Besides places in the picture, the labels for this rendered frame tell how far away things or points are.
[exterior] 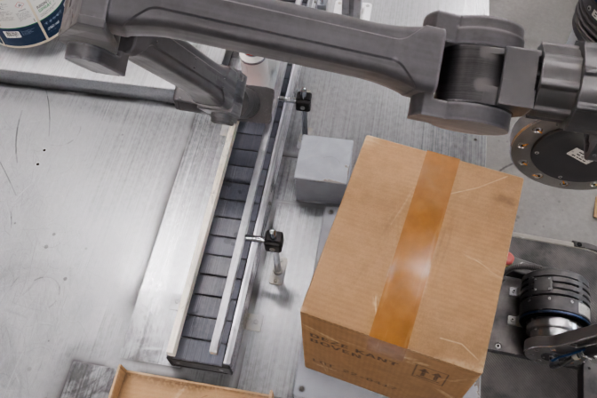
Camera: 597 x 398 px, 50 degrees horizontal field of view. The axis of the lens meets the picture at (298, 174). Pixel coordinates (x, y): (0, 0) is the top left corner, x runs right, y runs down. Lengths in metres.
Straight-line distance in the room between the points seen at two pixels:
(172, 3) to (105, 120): 0.87
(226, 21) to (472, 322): 0.50
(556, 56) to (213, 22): 0.31
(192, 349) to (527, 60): 0.72
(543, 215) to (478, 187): 1.35
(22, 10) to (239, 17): 0.96
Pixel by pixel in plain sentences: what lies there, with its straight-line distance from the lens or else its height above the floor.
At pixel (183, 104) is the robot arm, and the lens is 1.09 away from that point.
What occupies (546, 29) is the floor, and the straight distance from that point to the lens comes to 2.84.
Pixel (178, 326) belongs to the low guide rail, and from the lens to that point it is 1.08.
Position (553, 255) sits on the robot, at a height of 0.24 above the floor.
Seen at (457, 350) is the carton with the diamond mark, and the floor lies 1.12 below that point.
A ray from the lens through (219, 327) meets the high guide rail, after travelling 1.02.
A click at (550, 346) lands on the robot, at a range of 1.67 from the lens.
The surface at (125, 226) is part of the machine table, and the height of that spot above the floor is 0.83.
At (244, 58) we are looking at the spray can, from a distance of 1.19.
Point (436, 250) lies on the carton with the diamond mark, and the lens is 0.89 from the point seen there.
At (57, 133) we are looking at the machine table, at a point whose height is 0.83.
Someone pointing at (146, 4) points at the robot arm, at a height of 1.53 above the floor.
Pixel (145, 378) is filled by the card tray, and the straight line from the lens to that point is 1.16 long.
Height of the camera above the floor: 1.92
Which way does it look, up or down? 58 degrees down
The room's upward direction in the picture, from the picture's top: 4 degrees counter-clockwise
